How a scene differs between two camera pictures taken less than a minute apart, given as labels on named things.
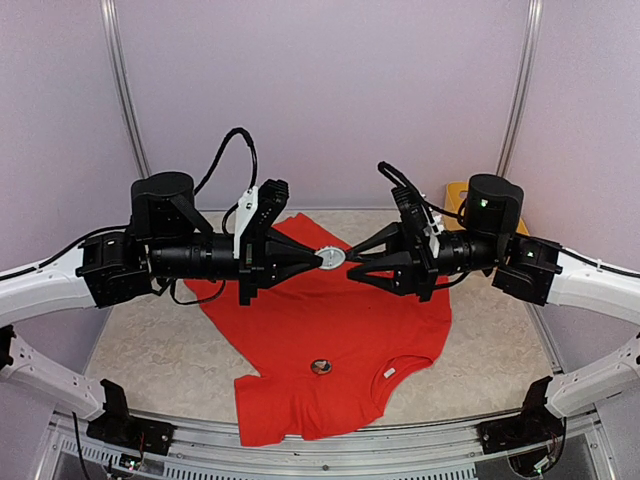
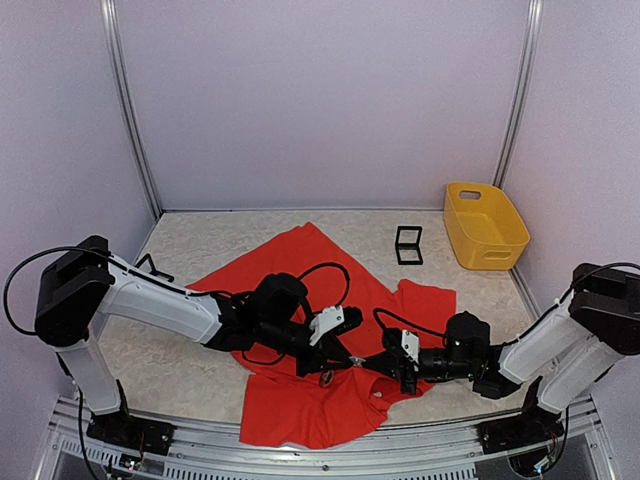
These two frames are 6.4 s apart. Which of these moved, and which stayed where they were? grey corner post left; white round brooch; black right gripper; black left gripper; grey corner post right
Moved: black left gripper; white round brooch; black right gripper
Stayed: grey corner post left; grey corner post right
